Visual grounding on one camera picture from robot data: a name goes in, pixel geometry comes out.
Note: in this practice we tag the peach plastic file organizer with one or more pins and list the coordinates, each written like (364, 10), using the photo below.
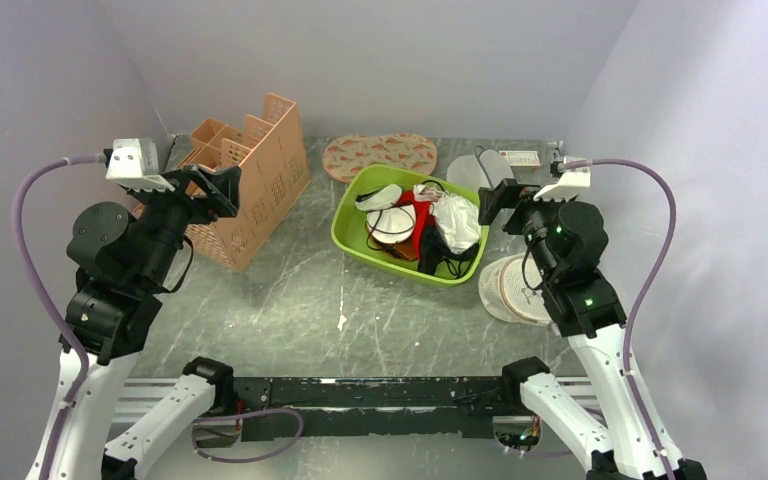
(270, 151)

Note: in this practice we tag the white round laundry bag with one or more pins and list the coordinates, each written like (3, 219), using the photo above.
(485, 168)

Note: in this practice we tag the small white label box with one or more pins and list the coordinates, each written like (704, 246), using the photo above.
(522, 158)

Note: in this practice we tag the black bra in bin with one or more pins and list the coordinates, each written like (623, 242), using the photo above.
(433, 251)

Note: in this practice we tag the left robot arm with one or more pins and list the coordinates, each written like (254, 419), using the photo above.
(122, 264)

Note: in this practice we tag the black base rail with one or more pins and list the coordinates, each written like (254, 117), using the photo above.
(468, 406)

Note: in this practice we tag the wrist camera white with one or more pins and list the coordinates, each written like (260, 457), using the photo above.
(134, 165)
(573, 177)

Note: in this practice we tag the white crumpled bra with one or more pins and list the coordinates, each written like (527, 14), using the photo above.
(456, 218)

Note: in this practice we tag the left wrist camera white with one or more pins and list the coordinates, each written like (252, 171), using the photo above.
(134, 165)

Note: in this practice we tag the white bra black trim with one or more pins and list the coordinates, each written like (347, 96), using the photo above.
(388, 220)

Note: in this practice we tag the green plastic bin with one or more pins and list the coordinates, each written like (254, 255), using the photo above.
(348, 230)

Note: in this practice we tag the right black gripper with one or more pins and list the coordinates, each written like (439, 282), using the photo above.
(508, 194)

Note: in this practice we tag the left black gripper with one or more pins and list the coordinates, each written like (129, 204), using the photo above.
(223, 190)

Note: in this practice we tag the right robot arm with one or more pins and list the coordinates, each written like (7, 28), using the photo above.
(566, 239)

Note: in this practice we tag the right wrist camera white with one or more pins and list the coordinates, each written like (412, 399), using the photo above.
(573, 177)

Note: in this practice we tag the floral mesh laundry bag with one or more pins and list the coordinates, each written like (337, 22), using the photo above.
(344, 157)

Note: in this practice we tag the red bra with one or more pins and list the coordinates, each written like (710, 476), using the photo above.
(423, 219)

